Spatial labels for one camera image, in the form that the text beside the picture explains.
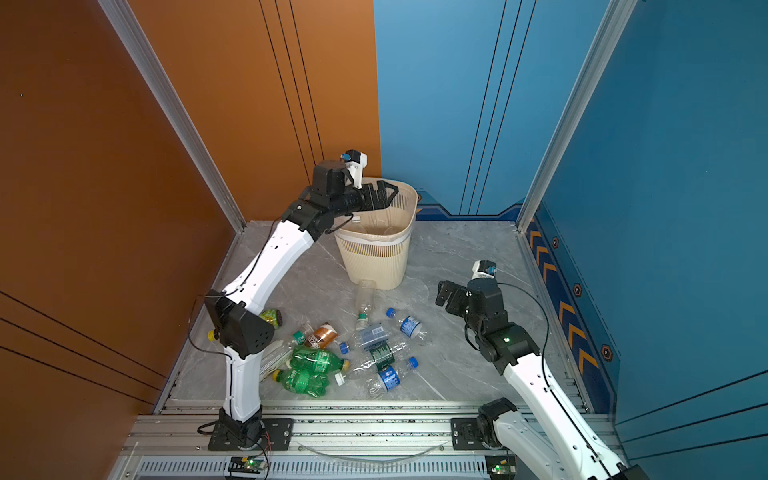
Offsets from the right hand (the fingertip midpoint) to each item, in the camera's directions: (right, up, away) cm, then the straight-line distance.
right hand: (450, 288), depth 77 cm
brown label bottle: (-35, -15, +8) cm, 39 cm away
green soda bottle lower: (-40, -26, +3) cm, 48 cm away
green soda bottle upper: (-34, -20, +2) cm, 40 cm away
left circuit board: (-50, -41, -7) cm, 65 cm away
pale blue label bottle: (-23, -15, +8) cm, 29 cm away
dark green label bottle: (-18, -18, +4) cm, 26 cm away
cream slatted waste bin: (-20, +11, +3) cm, 23 cm away
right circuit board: (+11, -42, -6) cm, 44 cm away
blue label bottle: (-10, -12, +10) cm, 19 cm away
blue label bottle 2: (-16, -23, 0) cm, 28 cm away
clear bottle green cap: (-24, -6, +21) cm, 33 cm away
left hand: (-16, +26, 0) cm, 31 cm away
